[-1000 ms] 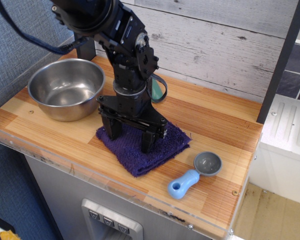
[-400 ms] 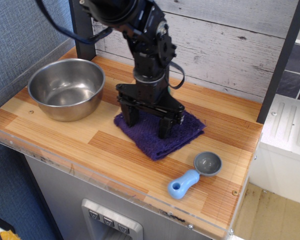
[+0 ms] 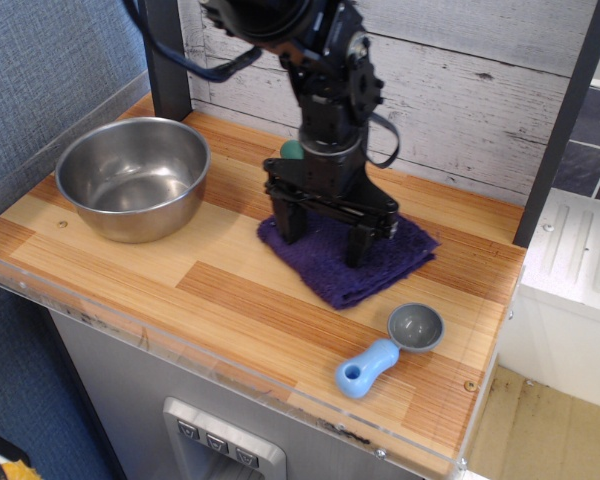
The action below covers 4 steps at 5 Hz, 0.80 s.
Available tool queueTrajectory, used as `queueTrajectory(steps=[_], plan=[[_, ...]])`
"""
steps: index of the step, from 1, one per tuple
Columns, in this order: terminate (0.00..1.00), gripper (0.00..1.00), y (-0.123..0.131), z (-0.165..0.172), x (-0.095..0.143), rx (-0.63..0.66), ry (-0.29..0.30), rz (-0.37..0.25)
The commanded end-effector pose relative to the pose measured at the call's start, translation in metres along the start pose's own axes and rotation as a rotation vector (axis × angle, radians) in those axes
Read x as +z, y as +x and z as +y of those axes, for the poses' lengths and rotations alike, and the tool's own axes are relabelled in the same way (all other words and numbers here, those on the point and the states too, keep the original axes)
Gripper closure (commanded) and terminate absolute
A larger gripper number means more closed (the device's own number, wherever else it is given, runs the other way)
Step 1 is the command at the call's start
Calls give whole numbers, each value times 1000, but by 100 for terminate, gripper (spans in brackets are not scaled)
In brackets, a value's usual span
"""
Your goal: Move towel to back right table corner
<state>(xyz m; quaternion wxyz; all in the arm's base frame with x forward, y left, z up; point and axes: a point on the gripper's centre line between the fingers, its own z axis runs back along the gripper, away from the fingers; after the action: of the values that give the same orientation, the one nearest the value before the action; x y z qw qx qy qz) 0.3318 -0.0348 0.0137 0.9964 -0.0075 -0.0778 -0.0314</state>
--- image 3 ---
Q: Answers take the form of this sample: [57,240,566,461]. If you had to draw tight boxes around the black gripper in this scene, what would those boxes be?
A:
[264,139,398,268]

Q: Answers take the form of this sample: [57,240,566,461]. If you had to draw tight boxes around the purple cloth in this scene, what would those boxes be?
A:
[257,213,438,310]

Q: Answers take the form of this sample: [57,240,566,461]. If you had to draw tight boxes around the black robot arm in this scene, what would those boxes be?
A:
[203,1,398,267]

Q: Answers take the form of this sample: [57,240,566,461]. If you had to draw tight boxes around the green toy cucumber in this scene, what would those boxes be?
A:
[280,140,305,160]

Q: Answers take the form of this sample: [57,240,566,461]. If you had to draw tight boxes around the blue grey measuring scoop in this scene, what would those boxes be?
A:
[334,303,445,399]

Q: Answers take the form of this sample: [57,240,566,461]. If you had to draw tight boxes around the stainless steel bowl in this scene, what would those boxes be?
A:
[55,117,211,244]

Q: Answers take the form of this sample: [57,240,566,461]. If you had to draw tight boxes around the clear acrylic edge guard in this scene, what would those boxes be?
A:
[0,260,468,479]

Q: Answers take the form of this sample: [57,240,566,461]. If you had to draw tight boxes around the silver toy fridge cabinet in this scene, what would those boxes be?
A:
[51,313,414,479]

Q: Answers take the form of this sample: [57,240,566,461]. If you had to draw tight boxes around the ice dispenser button panel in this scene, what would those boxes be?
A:
[163,397,288,479]

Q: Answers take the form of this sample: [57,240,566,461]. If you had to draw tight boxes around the white toy sink unit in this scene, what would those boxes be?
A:
[498,189,600,406]

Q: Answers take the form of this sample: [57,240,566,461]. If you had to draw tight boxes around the yellow object at corner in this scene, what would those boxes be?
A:
[0,462,42,480]

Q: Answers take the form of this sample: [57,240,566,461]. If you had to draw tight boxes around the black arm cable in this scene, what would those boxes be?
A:
[122,0,264,84]

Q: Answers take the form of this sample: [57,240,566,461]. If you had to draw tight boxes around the dark left shelf post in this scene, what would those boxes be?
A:
[139,0,195,123]

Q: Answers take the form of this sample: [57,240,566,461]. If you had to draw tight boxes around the dark shelf post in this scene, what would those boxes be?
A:
[139,0,195,123]
[512,1,600,248]

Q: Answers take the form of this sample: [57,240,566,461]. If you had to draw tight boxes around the dark right shelf post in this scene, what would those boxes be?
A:
[512,1,600,248]

